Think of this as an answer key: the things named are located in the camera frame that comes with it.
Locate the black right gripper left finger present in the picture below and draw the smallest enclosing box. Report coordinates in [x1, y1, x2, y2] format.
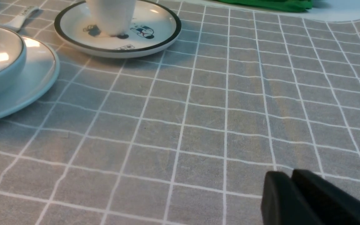
[261, 171, 323, 225]

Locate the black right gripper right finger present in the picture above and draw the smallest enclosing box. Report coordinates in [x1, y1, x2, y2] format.
[291, 169, 360, 225]

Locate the pale blue thin-rimmed bowl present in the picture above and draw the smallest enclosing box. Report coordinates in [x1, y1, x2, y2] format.
[0, 27, 27, 93]

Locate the grey checked tablecloth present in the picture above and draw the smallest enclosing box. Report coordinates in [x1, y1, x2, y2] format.
[0, 0, 360, 225]

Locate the green backdrop cloth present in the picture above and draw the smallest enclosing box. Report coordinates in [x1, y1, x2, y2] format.
[218, 0, 313, 13]

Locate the black rimmed illustrated plate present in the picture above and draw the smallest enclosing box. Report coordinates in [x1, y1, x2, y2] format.
[54, 0, 182, 58]

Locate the black rimmed white cup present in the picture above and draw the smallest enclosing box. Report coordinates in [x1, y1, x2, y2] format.
[86, 0, 136, 37]

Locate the pale blue large plate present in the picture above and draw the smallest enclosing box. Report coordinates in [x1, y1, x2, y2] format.
[0, 36, 60, 118]

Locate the white spoon with characters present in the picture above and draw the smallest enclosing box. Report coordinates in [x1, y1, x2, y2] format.
[0, 6, 40, 32]

